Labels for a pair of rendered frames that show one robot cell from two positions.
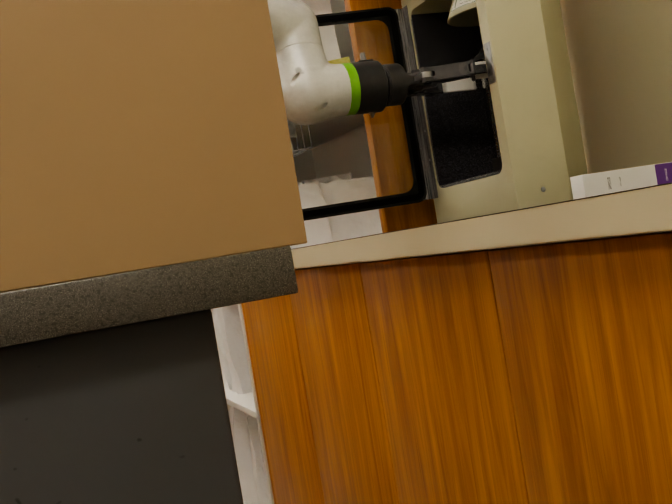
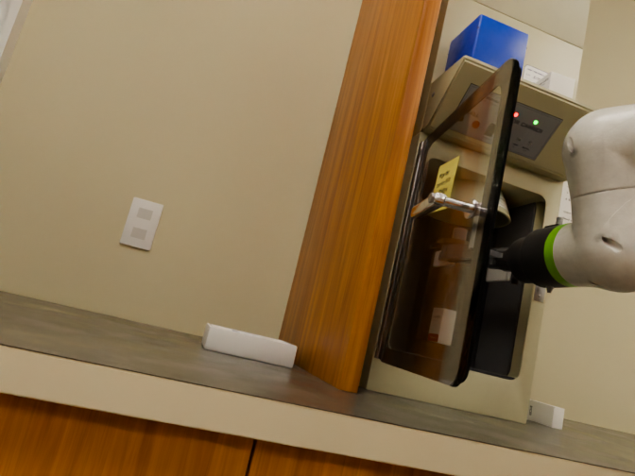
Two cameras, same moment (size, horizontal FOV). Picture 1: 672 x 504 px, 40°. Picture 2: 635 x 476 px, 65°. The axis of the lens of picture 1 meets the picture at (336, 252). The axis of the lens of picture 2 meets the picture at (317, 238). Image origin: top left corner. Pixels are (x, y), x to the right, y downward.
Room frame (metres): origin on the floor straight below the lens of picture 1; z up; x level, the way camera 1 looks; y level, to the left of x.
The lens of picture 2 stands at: (1.92, 0.65, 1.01)
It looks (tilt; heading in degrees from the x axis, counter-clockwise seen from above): 10 degrees up; 276
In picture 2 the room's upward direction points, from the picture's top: 14 degrees clockwise
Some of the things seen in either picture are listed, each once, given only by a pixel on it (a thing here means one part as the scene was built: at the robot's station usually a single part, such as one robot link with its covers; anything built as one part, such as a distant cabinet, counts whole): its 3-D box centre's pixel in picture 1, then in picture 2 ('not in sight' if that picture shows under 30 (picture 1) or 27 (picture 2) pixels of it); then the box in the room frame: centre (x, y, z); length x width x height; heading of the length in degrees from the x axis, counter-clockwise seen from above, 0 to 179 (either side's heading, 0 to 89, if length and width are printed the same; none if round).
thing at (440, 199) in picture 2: not in sight; (439, 209); (1.84, 0.03, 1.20); 0.10 x 0.05 x 0.03; 102
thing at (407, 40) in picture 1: (416, 103); (404, 246); (1.85, -0.21, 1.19); 0.03 x 0.02 x 0.39; 19
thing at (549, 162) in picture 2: not in sight; (518, 124); (1.70, -0.21, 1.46); 0.32 x 0.12 x 0.10; 19
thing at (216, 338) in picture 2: not in sight; (248, 344); (2.09, -0.29, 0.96); 0.16 x 0.12 x 0.04; 19
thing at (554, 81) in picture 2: not in sight; (552, 95); (1.64, -0.23, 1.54); 0.05 x 0.05 x 0.06; 14
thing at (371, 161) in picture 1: (339, 113); (438, 231); (1.82, -0.05, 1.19); 0.30 x 0.01 x 0.40; 102
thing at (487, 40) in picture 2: not in sight; (484, 59); (1.78, -0.18, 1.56); 0.10 x 0.10 x 0.09; 19
